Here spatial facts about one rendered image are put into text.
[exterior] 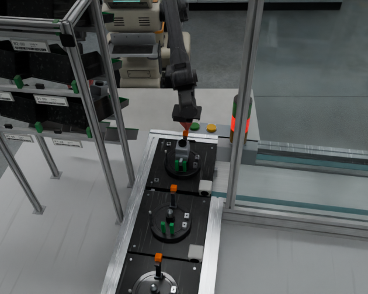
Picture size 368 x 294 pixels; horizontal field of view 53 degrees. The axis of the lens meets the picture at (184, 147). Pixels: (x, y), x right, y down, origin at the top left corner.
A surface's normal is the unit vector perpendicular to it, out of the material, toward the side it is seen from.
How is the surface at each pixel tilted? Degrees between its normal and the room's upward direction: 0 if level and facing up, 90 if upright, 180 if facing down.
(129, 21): 98
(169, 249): 0
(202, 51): 0
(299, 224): 90
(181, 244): 0
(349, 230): 90
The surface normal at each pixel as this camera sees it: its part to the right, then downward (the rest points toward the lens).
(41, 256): -0.02, -0.67
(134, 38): -0.04, 0.74
